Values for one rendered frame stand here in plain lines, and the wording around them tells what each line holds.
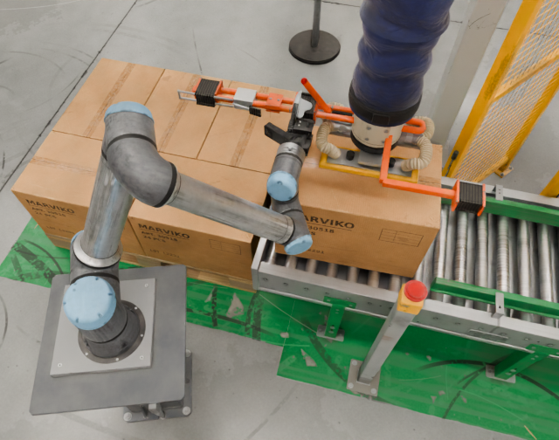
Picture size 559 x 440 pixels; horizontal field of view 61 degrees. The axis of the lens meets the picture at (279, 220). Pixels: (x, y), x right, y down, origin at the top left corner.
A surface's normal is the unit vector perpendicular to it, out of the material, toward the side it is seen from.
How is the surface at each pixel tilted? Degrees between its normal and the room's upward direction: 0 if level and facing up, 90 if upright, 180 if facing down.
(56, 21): 0
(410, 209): 0
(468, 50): 90
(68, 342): 1
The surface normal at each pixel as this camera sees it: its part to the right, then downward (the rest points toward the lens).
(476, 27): -0.24, 0.82
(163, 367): 0.00, -0.54
